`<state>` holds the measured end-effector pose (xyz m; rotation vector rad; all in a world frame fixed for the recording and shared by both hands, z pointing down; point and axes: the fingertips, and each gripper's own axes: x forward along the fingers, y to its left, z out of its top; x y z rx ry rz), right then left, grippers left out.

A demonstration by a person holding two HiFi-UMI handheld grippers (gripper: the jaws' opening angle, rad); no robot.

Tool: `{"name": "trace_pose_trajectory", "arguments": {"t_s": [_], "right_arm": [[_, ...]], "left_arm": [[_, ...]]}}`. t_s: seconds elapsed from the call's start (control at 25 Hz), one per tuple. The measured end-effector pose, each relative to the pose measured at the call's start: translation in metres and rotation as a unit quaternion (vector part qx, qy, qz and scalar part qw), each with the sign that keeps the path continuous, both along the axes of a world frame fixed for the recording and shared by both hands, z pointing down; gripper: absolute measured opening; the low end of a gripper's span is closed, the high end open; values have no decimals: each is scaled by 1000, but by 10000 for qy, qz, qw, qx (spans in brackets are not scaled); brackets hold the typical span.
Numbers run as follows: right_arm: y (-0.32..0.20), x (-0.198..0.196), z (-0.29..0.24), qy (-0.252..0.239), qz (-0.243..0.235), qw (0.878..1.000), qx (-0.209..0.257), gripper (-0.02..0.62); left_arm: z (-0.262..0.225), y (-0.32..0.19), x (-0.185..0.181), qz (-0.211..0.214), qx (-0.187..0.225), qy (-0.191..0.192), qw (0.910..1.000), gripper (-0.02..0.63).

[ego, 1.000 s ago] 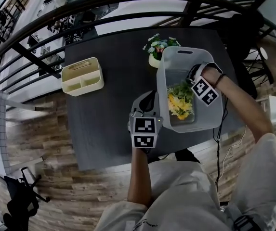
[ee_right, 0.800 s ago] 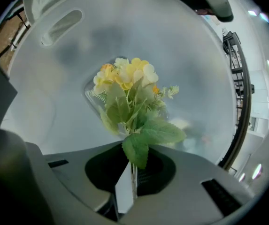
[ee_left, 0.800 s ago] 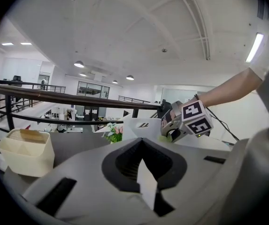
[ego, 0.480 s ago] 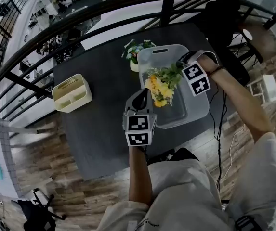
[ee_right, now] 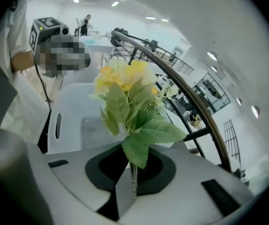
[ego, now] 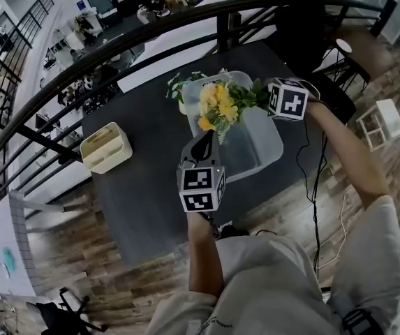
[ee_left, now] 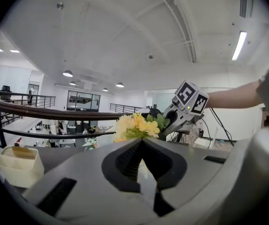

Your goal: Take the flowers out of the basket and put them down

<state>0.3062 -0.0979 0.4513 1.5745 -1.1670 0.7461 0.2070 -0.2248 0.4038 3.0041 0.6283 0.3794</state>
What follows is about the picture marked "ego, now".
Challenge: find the person's left forearm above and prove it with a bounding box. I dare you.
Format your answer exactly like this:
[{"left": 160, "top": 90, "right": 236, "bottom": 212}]
[{"left": 186, "top": 211, "right": 227, "bottom": 298}]

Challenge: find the cream storage organizer box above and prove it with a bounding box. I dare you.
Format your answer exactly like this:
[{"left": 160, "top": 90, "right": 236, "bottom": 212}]
[{"left": 79, "top": 121, "right": 133, "bottom": 175}]

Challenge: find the black cable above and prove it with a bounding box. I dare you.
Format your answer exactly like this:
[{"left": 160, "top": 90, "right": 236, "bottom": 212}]
[{"left": 295, "top": 116, "right": 329, "bottom": 281}]

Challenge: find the black office chair base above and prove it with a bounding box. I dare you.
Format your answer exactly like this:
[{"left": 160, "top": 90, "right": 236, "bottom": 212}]
[{"left": 24, "top": 285, "right": 109, "bottom": 335}]

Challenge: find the white tiled counter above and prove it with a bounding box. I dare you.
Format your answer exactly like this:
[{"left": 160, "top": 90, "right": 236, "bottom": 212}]
[{"left": 0, "top": 189, "right": 44, "bottom": 299}]

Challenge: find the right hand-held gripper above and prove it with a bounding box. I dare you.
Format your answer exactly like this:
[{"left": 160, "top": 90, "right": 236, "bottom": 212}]
[{"left": 262, "top": 77, "right": 310, "bottom": 122}]

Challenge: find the round white-top stool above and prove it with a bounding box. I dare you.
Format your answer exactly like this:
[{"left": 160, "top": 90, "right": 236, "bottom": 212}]
[{"left": 334, "top": 38, "right": 372, "bottom": 94}]

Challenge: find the person's right forearm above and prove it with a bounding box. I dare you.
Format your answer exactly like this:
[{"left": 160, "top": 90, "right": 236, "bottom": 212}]
[{"left": 305, "top": 99, "right": 392, "bottom": 211}]

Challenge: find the black bag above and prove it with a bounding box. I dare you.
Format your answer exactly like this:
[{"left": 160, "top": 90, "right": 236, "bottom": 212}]
[{"left": 306, "top": 70, "right": 357, "bottom": 122}]

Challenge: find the black shoulder strap buckle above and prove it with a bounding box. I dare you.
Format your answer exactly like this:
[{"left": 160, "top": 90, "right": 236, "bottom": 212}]
[{"left": 340, "top": 308, "right": 386, "bottom": 335}]

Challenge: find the white cable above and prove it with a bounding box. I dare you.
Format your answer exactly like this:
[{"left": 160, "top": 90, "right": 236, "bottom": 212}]
[{"left": 338, "top": 186, "right": 355, "bottom": 260}]

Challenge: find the white frame side table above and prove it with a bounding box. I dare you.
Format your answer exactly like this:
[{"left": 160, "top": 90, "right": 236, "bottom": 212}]
[{"left": 355, "top": 98, "right": 400, "bottom": 152}]

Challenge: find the black chair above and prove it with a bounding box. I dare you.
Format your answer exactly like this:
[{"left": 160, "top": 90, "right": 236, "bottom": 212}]
[{"left": 274, "top": 0, "right": 327, "bottom": 75}]

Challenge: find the person's white clothing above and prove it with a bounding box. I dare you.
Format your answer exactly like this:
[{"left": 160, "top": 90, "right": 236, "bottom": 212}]
[{"left": 145, "top": 194, "right": 400, "bottom": 335}]

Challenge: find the translucent plastic basket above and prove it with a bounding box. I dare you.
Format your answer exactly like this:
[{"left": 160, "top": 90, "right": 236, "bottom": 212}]
[{"left": 181, "top": 70, "right": 285, "bottom": 184}]

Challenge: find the black wrist strap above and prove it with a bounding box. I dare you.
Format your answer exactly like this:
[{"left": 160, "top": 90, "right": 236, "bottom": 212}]
[{"left": 199, "top": 211, "right": 223, "bottom": 241}]

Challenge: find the white flowers bouquet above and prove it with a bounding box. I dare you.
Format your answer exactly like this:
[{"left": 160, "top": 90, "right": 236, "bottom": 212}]
[{"left": 165, "top": 70, "right": 208, "bottom": 115}]

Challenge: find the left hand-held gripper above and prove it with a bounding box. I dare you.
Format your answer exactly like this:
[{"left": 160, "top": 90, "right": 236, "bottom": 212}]
[{"left": 176, "top": 130, "right": 227, "bottom": 214}]

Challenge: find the yellow flowers bouquet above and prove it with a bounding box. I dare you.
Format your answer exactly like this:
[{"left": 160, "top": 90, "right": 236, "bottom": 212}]
[{"left": 197, "top": 77, "right": 271, "bottom": 145}]

